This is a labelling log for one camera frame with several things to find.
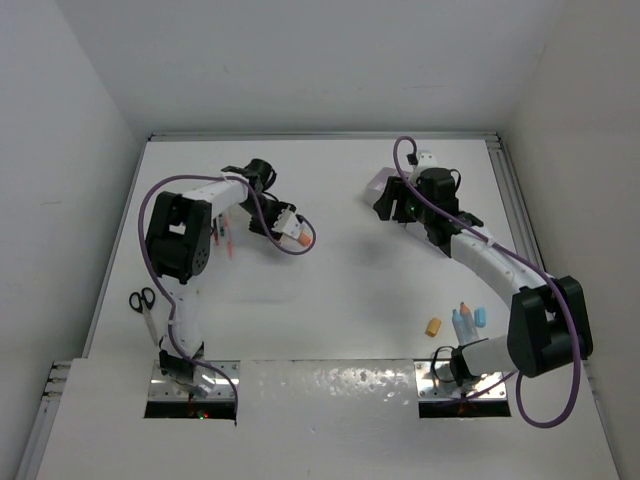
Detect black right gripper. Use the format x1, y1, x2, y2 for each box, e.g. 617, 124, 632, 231
375, 176, 433, 225

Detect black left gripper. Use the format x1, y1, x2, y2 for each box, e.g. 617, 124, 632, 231
241, 195, 295, 240

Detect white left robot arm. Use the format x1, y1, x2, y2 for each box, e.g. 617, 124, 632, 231
137, 159, 316, 396

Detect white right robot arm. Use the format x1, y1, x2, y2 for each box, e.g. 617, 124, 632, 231
372, 167, 594, 386

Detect pink pen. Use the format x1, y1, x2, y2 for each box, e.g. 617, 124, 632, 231
223, 214, 233, 260

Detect orange marker cap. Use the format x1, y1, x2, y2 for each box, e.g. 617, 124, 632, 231
297, 231, 313, 248

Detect white purple desk organizer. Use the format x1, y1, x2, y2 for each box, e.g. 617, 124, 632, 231
373, 167, 459, 257

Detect light blue marker cap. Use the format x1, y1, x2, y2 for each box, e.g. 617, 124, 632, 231
473, 307, 487, 328

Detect yellow marker cap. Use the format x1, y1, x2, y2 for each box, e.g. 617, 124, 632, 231
425, 317, 442, 338

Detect blue highlighter pen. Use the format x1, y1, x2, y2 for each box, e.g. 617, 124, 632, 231
451, 309, 469, 345

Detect orange highlighter pen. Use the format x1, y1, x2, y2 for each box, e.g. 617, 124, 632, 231
459, 302, 480, 342

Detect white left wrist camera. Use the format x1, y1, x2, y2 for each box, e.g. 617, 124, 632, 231
273, 209, 304, 241

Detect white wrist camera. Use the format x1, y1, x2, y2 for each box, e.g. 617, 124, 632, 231
409, 150, 439, 183
273, 209, 304, 241

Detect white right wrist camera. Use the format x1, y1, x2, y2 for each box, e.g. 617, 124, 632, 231
409, 150, 439, 183

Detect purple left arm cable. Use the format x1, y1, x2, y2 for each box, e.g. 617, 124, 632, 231
138, 172, 317, 419

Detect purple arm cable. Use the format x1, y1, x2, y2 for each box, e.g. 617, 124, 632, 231
138, 172, 317, 419
392, 135, 584, 429

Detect black handled scissors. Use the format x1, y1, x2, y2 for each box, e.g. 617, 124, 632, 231
128, 287, 160, 346

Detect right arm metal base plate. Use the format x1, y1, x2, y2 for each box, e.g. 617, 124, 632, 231
414, 359, 507, 402

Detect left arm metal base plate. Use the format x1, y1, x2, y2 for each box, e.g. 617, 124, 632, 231
147, 360, 235, 402

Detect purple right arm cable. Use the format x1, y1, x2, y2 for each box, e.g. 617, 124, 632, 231
392, 135, 584, 429

